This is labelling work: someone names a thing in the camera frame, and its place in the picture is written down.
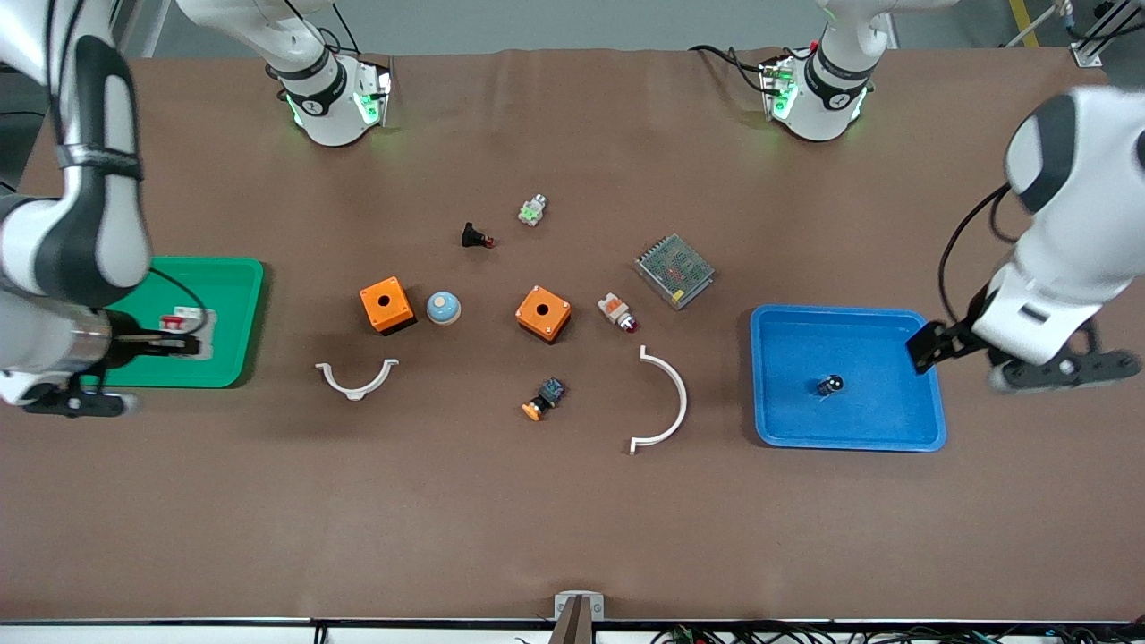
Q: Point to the orange push button switch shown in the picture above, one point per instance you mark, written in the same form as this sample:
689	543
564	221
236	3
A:
544	400

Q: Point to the aluminium frame bracket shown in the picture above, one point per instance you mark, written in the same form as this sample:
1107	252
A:
1100	36

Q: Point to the metal mesh power supply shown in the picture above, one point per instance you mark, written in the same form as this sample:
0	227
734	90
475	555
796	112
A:
674	270

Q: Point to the orange button box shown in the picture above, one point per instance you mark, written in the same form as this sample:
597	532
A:
386	305
543	313

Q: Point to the small white curved bracket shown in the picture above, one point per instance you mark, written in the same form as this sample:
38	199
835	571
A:
356	387

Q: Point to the black switch red tip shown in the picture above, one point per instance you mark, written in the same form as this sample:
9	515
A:
475	236

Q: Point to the blue plastic tray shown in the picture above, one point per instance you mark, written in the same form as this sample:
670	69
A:
847	402

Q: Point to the red indicator lamp orange collar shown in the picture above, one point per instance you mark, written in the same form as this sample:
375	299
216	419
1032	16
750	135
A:
617	312

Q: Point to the blue dome push button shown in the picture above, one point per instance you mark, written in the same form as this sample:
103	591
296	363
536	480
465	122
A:
443	308

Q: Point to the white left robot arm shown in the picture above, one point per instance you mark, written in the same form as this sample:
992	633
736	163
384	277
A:
1073	233

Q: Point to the green white push button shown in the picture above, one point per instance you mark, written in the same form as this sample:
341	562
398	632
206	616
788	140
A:
533	210

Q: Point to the green plastic tray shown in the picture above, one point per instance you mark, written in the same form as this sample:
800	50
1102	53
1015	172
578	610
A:
228	313

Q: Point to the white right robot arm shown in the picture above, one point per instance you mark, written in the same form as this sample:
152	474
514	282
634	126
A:
85	233

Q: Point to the large white curved bracket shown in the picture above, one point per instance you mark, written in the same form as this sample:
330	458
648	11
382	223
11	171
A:
676	407

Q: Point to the white red circuit breaker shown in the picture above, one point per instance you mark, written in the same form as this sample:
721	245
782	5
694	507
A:
199	322

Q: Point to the grey table edge clamp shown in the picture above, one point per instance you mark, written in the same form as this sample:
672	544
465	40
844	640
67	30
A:
579	608

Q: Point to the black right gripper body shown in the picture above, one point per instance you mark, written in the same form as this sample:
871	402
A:
126	345

